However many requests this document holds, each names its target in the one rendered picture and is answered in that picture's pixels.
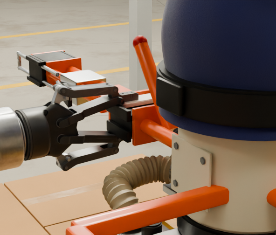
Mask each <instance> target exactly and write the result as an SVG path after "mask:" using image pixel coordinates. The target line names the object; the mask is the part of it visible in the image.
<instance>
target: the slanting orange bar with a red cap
mask: <svg viewBox="0 0 276 235"><path fill-rule="evenodd" d="M132 44H133V47H134V48H135V51H136V54H137V57H138V60H139V63H140V66H141V69H142V71H143V74H144V77H145V80H146V83H147V86H148V88H149V91H150V94H151V97H152V100H153V103H154V105H155V108H156V111H157V114H158V117H159V120H160V122H161V125H162V126H163V127H165V128H167V129H169V130H171V131H173V130H174V129H176V128H178V127H177V126H174V125H173V124H171V123H169V122H167V121H166V120H165V119H164V118H163V117H162V116H161V115H160V113H159V107H158V106H157V105H156V75H157V67H156V65H155V62H154V59H153V56H152V54H151V51H150V48H149V45H148V41H147V39H146V38H145V37H144V36H142V35H138V36H136V37H135V38H134V39H133V43H132Z"/></svg>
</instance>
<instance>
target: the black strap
mask: <svg viewBox="0 0 276 235"><path fill-rule="evenodd" d="M156 105H157V106H158V107H160V108H162V109H164V110H166V111H168V112H170V113H173V114H175V115H177V116H179V117H180V116H183V117H186V118H189V119H193V120H197V121H201V122H205V123H210V124H218V125H225V126H233V127H247V128H276V91H261V90H241V89H229V88H222V87H216V86H211V85H206V84H202V83H196V82H191V81H187V80H185V79H182V78H179V77H177V76H176V75H174V74H172V73H171V72H169V71H168V70H167V69H166V68H165V64H164V60H162V61H161V62H160V63H159V64H158V65H157V75H156Z"/></svg>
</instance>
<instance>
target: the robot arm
mask: <svg viewBox="0 0 276 235"><path fill-rule="evenodd" d="M53 90H54V91H55V92H54V95H53V98H52V101H50V102H48V103H46V104H45V105H43V106H38V107H31V108H25V109H20V110H15V111H14V110H13V109H12V108H10V107H2V108H0V171H3V170H8V169H12V168H17V167H19V166H21V165H22V163H23V161H27V160H32V159H37V158H42V157H45V156H52V157H55V159H56V165H57V166H58V167H60V168H61V169H62V170H63V171H68V170H69V169H71V168H72V167H74V166H75V165H78V164H81V163H85V162H88V161H92V160H96V159H100V158H104V157H107V156H111V155H114V154H117V153H118V152H119V148H118V147H119V144H120V142H121V141H123V140H122V139H120V138H119V137H117V136H116V135H114V134H112V133H110V132H109V131H78V130H77V123H78V122H79V121H81V120H84V118H85V117H88V116H90V115H93V114H96V113H98V112H101V111H103V110H106V109H108V108H111V107H114V106H116V105H118V104H119V105H121V106H123V107H125V108H129V107H134V106H140V105H145V104H152V103H153V100H152V97H151V94H150V93H149V94H143V95H138V93H136V92H134V91H127V92H121V93H119V92H118V87H117V86H115V85H113V84H111V83H97V84H87V85H78V86H64V85H60V84H55V85H54V86H53ZM101 95H104V96H102V97H99V98H97V99H94V100H91V101H89V102H86V103H83V104H81V105H78V106H71V107H69V108H65V107H64V106H62V105H60V102H62V101H67V100H68V99H69V97H70V98H81V97H93V96H101ZM83 143H104V144H100V145H96V146H92V147H88V148H84V149H81V150H77V151H73V152H69V153H63V152H65V151H66V150H67V149H68V148H69V147H70V146H71V145H72V144H83Z"/></svg>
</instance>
